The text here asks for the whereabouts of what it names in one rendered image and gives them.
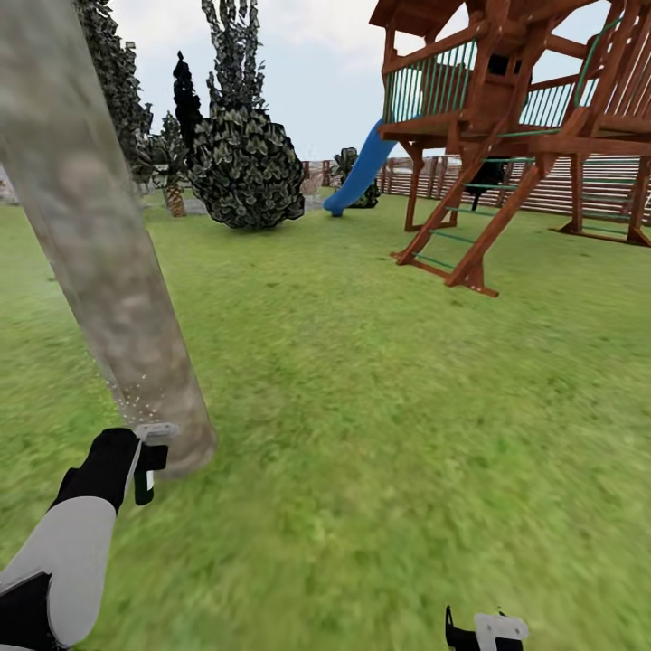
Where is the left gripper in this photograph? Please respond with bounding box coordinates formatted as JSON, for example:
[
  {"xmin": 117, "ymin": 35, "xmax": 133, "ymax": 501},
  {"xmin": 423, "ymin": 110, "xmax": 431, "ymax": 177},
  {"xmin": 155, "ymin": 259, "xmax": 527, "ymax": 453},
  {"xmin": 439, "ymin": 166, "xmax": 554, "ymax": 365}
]
[{"xmin": 134, "ymin": 445, "xmax": 168, "ymax": 473}]

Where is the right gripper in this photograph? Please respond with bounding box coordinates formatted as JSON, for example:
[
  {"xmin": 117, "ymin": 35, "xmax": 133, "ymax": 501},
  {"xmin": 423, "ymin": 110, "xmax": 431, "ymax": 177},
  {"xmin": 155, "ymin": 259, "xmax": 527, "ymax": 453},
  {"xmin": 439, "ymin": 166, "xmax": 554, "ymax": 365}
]
[{"xmin": 446, "ymin": 606, "xmax": 522, "ymax": 651}]

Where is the pesticide atomizer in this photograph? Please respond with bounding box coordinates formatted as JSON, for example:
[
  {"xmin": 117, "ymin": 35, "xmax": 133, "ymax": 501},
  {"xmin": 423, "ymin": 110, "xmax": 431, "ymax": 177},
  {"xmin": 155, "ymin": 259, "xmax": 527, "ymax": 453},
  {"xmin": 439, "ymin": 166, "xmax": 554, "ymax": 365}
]
[{"xmin": 134, "ymin": 470, "xmax": 156, "ymax": 505}]

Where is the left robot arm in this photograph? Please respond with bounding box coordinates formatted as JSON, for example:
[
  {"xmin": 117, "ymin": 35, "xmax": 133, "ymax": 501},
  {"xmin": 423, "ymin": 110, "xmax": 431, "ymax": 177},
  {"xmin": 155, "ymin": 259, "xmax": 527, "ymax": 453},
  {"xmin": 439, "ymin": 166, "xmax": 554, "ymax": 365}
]
[{"xmin": 0, "ymin": 421, "xmax": 179, "ymax": 651}]

